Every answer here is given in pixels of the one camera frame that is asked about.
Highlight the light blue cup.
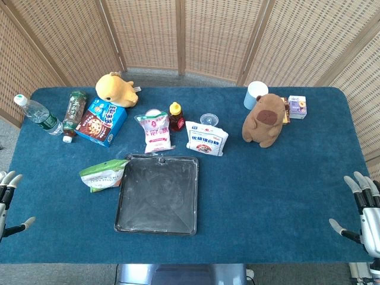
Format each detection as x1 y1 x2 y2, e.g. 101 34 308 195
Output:
243 81 269 110

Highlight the white sugar bag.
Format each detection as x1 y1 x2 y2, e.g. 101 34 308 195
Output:
185 121 229 157

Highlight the green white snack bag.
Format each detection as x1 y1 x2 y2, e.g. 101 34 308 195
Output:
79 159 131 194

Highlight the clear plastic round lid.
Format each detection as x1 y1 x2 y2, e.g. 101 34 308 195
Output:
199 113 220 127

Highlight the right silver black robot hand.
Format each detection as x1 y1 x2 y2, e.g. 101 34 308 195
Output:
328 171 380 259

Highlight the blue cookie box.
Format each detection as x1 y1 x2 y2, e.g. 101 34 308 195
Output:
75 97 128 148

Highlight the clear water bottle green label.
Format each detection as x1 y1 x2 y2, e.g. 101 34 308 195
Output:
14 94 65 136

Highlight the brown capybara plush toy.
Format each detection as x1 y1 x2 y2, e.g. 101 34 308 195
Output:
242 93 287 148

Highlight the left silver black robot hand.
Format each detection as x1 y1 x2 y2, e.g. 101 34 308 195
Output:
0 170 36 241

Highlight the blue table cloth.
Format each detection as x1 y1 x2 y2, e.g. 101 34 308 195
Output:
0 86 375 265

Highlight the brown tea bottle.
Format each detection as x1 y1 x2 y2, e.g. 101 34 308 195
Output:
61 90 87 144

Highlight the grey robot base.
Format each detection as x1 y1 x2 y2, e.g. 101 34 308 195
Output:
115 263 248 285

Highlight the white pink seasoning bag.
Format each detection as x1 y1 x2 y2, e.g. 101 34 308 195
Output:
135 109 176 154

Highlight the woven wooden folding screen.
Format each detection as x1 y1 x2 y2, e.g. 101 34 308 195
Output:
0 0 380 182

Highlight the small brown yellow box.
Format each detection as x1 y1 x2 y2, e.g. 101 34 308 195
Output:
281 97 292 125

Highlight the yellow plush toy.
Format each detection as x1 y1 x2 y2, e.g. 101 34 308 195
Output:
95 71 143 108

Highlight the purple white small carton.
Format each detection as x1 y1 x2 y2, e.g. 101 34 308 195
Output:
287 95 308 120

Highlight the bear-shaped honey bottle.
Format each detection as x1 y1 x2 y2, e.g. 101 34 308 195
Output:
168 102 185 132

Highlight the black baking tray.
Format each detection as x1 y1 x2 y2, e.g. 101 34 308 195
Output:
114 153 199 237

